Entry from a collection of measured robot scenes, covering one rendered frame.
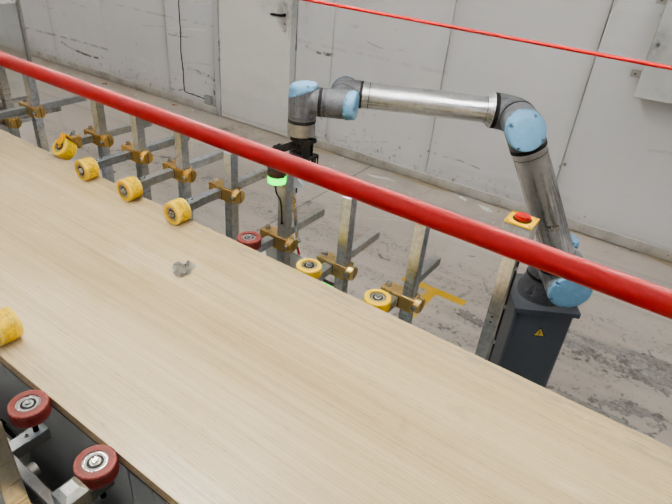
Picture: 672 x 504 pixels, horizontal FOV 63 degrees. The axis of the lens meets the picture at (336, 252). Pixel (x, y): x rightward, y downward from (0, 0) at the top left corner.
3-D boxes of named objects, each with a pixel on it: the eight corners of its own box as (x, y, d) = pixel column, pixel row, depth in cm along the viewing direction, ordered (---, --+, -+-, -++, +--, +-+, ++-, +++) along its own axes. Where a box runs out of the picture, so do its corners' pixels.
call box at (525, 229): (506, 235, 145) (513, 209, 141) (532, 244, 142) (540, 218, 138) (496, 245, 140) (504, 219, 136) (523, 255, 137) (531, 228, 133)
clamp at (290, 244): (269, 236, 198) (269, 224, 196) (298, 249, 192) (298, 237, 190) (258, 242, 194) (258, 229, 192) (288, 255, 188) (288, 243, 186)
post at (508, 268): (473, 363, 167) (509, 236, 143) (488, 370, 165) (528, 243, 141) (467, 371, 164) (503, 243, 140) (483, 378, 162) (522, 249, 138)
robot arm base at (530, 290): (511, 276, 229) (517, 256, 224) (556, 281, 229) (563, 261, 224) (522, 303, 213) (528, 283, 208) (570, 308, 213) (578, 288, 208)
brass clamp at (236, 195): (219, 189, 205) (219, 177, 202) (246, 201, 199) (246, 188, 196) (207, 194, 200) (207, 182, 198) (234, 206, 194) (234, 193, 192)
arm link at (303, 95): (318, 87, 165) (285, 84, 165) (316, 127, 171) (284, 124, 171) (322, 80, 173) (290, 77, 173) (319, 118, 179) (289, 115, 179)
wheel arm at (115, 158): (184, 138, 244) (184, 130, 242) (190, 140, 242) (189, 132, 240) (83, 170, 208) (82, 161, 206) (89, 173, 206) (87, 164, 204)
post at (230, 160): (232, 262, 216) (230, 147, 191) (239, 266, 214) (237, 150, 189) (226, 266, 213) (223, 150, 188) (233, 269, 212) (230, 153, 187)
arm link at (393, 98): (533, 92, 183) (333, 69, 185) (542, 103, 172) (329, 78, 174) (524, 126, 189) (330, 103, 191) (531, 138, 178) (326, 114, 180)
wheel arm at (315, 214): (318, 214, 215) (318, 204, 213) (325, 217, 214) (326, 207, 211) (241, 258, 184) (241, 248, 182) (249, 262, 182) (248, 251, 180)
